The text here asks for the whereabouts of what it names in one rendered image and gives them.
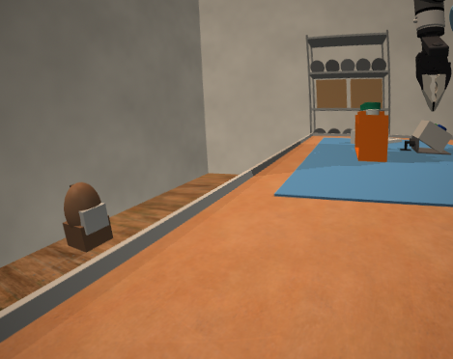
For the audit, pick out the grey table edge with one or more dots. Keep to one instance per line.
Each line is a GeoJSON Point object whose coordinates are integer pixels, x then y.
{"type": "Point", "coordinates": [41, 301]}

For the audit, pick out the blue bench mat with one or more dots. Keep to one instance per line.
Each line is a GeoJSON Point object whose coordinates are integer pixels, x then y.
{"type": "Point", "coordinates": [333, 172]}

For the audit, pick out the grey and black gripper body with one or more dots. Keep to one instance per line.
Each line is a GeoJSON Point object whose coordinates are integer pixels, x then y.
{"type": "Point", "coordinates": [432, 65]}

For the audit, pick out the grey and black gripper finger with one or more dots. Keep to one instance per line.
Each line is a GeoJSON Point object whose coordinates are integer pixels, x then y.
{"type": "Point", "coordinates": [425, 81]}
{"type": "Point", "coordinates": [441, 81]}

